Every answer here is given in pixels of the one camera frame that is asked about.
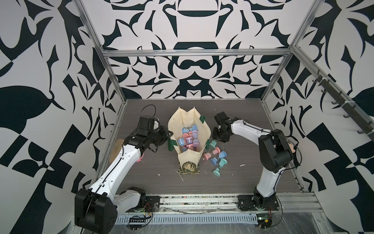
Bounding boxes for teal hourglass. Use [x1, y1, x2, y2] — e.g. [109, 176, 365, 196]
[219, 159, 228, 167]
[212, 167, 221, 177]

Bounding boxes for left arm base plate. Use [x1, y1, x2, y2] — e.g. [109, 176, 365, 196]
[140, 196, 161, 213]

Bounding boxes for blue hourglass centre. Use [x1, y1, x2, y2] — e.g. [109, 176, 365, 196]
[218, 151, 228, 159]

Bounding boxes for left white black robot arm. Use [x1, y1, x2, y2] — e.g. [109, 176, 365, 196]
[74, 116, 173, 234]

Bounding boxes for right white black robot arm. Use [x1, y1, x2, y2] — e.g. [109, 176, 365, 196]
[212, 112, 295, 211]

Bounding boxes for black wall hook rack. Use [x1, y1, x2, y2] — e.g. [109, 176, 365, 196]
[312, 70, 374, 135]

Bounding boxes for blue hourglass back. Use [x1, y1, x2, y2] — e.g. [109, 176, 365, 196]
[182, 127, 190, 134]

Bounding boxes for wooden round brush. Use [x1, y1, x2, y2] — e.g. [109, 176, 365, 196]
[109, 138, 124, 164]

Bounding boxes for teal hourglass front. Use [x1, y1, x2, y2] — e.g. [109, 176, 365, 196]
[212, 167, 221, 177]

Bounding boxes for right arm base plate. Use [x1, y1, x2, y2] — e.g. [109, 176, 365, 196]
[237, 194, 280, 211]

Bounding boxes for cream canvas tote bag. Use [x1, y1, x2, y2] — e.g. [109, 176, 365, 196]
[168, 107, 211, 175]

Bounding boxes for light blue hourglass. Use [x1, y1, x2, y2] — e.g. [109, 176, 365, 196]
[177, 138, 186, 147]

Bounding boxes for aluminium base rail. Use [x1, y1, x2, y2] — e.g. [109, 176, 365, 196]
[147, 193, 323, 214]

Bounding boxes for blue hourglass front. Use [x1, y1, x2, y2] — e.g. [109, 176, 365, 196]
[210, 158, 219, 165]

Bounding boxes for purple hourglass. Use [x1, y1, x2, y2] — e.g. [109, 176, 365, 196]
[185, 137, 194, 145]
[192, 138, 200, 148]

